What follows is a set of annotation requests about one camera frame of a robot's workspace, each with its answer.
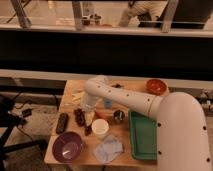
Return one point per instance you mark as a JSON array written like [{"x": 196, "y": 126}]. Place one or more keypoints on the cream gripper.
[{"x": 89, "y": 117}]

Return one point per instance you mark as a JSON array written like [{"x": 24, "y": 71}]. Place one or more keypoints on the dark purple grape bunch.
[{"x": 80, "y": 120}]

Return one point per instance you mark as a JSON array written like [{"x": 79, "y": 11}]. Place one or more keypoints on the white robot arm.
[{"x": 182, "y": 136}]

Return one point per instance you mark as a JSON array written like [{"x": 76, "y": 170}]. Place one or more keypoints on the green plastic tray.
[{"x": 143, "y": 138}]

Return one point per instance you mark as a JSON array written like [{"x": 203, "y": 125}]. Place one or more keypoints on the orange carrot toy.
[{"x": 101, "y": 115}]

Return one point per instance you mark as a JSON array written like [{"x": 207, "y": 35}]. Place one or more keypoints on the white paper cup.
[{"x": 100, "y": 128}]

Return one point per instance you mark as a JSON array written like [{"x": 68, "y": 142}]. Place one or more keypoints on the blue plastic cup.
[{"x": 107, "y": 103}]

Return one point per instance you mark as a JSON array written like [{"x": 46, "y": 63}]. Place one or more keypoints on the wooden table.
[{"x": 86, "y": 156}]

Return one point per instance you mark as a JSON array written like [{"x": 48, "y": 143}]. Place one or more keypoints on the black remote control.
[{"x": 62, "y": 122}]

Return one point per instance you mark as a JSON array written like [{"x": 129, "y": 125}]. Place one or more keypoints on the small metal can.
[{"x": 118, "y": 116}]

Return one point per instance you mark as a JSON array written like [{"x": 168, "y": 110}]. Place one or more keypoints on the purple plastic bowl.
[{"x": 67, "y": 147}]

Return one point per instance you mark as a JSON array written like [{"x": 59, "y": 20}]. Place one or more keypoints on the light blue cloth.
[{"x": 108, "y": 149}]

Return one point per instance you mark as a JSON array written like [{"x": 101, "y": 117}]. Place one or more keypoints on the red bowl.
[{"x": 156, "y": 86}]

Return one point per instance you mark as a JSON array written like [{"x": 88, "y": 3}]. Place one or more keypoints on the person in background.
[{"x": 138, "y": 8}]

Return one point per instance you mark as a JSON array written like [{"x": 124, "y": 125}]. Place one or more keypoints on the black handled tool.
[{"x": 117, "y": 85}]

